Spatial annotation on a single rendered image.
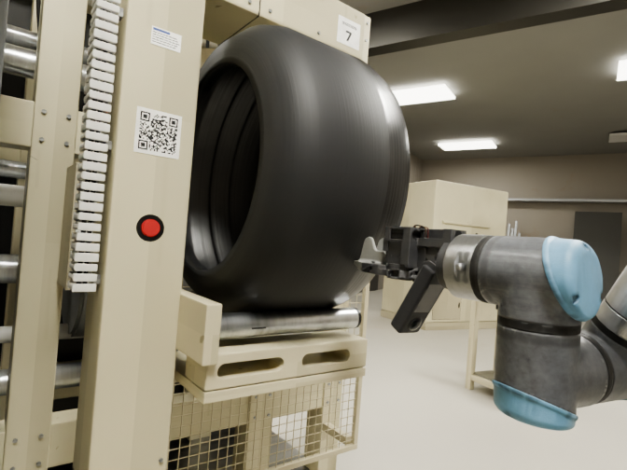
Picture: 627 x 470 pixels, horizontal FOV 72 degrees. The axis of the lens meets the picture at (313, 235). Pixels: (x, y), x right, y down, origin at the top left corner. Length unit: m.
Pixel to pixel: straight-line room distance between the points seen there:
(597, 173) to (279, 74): 11.75
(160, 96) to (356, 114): 0.33
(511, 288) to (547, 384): 0.11
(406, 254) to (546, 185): 11.70
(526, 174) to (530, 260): 11.88
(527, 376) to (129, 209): 0.62
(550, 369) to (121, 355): 0.62
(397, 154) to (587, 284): 0.39
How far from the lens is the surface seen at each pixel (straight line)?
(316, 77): 0.74
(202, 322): 0.71
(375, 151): 0.76
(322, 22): 1.39
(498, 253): 0.57
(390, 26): 5.25
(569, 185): 12.29
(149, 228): 0.77
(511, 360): 0.57
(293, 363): 0.82
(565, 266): 0.53
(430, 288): 0.66
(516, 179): 12.43
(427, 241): 0.66
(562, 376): 0.57
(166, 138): 0.79
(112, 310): 0.77
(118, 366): 0.80
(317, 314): 0.87
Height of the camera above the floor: 1.06
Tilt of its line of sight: 1 degrees up
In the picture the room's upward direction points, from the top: 5 degrees clockwise
